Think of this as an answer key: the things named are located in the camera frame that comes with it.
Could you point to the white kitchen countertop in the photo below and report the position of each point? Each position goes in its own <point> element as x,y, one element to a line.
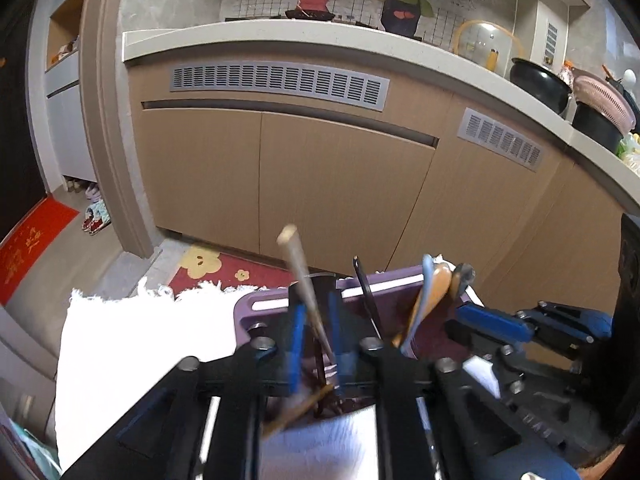
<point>300,36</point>

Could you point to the short grey vent grille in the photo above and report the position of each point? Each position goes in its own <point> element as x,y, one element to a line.
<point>502,139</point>

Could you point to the wall niche shelf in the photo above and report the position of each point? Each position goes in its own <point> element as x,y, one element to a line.
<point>65,40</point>

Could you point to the wooden spoon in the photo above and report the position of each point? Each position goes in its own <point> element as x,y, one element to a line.
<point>441,280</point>

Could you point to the light wooden chopstick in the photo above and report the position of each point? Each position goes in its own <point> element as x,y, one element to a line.
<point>295,410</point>
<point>299,270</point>

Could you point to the purple plastic utensil holder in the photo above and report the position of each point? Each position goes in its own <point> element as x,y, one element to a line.
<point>242,316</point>

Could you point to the light blue spoon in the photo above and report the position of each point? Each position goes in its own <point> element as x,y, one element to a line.
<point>425,285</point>

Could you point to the yellow bottle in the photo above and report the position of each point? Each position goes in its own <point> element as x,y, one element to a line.
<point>493,61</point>

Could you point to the patterned slippers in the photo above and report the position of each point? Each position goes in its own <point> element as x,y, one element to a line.
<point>95,216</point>

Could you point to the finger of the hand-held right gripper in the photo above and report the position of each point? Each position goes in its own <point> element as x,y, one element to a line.
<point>490,320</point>
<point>510,362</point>

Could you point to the plastic bag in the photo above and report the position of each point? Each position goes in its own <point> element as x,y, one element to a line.
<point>22,442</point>

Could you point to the white textured towel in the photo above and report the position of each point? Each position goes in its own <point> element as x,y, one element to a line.
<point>125,360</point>

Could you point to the glass pot lid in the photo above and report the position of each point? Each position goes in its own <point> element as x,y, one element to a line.
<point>480,40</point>

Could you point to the white wall unit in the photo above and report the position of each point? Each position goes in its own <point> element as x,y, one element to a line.
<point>547,35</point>

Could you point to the black slim utensil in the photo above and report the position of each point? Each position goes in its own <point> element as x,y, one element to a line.
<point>367,300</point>

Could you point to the long grey vent grille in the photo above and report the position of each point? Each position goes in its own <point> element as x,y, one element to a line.
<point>280,84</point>

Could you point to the black refrigerator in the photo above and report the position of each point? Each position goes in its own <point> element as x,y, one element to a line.
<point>15,120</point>

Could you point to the black wok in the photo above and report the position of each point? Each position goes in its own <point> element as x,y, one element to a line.
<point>540,86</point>

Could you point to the grey drawer cabinet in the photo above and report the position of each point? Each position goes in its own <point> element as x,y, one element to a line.
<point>67,110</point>

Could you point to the red doormat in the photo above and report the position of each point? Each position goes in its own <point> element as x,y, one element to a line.
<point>30,255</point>

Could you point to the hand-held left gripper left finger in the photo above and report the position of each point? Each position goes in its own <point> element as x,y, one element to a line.
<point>297,342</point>

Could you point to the green vegetables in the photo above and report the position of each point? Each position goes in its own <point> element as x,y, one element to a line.
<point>631,152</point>

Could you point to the red flowered floor mat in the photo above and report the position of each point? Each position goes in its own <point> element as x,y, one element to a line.
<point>220,271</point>

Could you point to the wooden kitchen cabinet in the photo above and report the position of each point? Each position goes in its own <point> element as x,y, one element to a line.
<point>325,185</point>

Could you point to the pale shoes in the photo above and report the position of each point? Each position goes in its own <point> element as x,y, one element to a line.
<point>80,188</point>

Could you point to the black pot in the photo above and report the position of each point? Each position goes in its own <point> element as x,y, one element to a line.
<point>597,127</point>

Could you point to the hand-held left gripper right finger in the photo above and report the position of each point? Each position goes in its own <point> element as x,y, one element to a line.
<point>344,357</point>

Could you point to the pink colander basket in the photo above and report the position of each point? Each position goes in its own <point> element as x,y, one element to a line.
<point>605,100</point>

